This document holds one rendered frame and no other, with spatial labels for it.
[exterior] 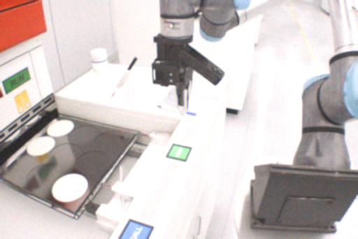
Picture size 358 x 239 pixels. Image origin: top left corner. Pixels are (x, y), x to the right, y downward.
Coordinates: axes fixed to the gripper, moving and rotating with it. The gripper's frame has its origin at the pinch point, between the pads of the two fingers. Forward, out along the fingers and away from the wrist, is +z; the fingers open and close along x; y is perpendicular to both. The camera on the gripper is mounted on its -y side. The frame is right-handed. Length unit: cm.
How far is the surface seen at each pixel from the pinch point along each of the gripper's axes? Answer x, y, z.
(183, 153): 5.1, -1.1, 9.4
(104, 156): 6.9, 23.3, 15.9
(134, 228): 30.0, 1.2, 9.4
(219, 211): -51, -8, 106
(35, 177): 22.6, 38.5, 15.9
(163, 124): -10.2, 10.5, 12.9
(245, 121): -163, -12, 106
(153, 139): -5.8, 12.5, 16.2
